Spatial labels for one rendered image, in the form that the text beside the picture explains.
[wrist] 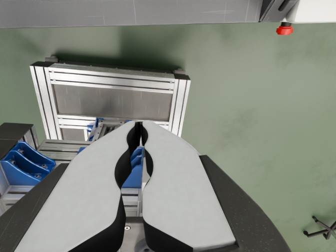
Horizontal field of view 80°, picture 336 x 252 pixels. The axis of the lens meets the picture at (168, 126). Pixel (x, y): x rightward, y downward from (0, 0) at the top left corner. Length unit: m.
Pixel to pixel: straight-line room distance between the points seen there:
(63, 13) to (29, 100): 1.31
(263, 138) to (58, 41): 1.64
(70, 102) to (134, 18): 1.00
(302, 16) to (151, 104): 0.96
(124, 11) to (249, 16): 0.20
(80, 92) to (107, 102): 0.16
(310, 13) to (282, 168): 1.88
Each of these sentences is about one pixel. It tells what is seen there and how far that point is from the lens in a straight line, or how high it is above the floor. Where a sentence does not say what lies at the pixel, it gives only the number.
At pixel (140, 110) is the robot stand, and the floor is 0.21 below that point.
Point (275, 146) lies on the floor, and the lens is 1.98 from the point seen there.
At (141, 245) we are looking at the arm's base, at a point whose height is 1.05.
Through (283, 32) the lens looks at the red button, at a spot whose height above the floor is 0.82.
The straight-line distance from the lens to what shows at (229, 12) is 0.39.
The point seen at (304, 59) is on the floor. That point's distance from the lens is 1.69.
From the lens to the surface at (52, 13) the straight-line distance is 0.40.
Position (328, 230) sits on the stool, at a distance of 3.23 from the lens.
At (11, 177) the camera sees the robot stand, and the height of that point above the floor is 0.90.
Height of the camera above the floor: 1.32
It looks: 58 degrees down
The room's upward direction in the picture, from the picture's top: 172 degrees clockwise
